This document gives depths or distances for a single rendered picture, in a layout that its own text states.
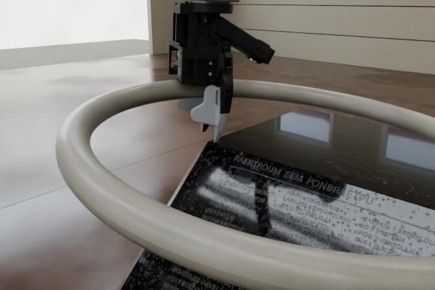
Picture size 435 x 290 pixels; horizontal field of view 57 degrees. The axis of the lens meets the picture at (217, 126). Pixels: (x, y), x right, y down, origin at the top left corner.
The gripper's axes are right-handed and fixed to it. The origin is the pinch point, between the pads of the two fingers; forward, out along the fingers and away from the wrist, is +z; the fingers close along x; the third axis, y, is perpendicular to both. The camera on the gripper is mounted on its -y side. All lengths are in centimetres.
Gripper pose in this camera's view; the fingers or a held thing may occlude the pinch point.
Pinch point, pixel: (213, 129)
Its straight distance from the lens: 66.3
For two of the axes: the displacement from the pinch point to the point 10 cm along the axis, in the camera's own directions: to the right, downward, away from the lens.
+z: -0.6, 9.5, 3.2
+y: -9.2, 0.6, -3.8
